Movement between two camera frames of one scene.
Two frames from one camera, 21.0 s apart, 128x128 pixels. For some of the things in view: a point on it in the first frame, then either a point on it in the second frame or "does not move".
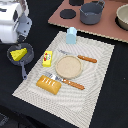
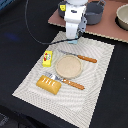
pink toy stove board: [68, 14] does not move
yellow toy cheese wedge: [18, 54] → [63, 7]
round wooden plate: [68, 67] does not move
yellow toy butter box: [47, 58] does not move
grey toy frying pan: [24, 60] → [61, 13]
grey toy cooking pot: [91, 13] does not move
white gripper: [15, 22] → [75, 18]
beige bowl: [122, 16] does not move
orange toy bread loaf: [48, 84] does not move
